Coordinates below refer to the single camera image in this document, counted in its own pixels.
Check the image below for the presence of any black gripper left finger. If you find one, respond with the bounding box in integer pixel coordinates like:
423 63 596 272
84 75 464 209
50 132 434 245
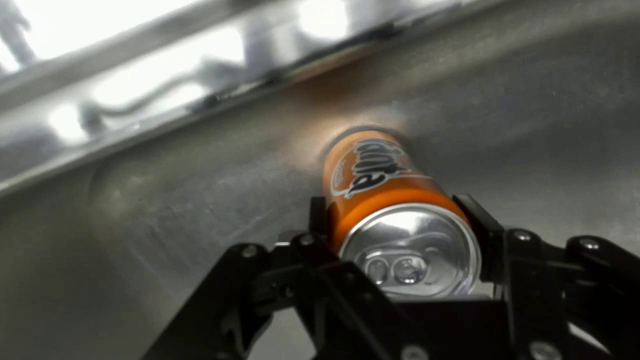
141 195 428 360

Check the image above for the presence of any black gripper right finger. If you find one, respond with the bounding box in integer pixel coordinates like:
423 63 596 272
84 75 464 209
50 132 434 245
453 193 640 360

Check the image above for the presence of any orange soda can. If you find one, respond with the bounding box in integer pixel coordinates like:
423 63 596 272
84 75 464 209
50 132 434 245
322 130 481 299

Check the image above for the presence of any stainless steel sink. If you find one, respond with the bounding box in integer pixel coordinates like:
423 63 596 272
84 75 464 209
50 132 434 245
0 0 640 360

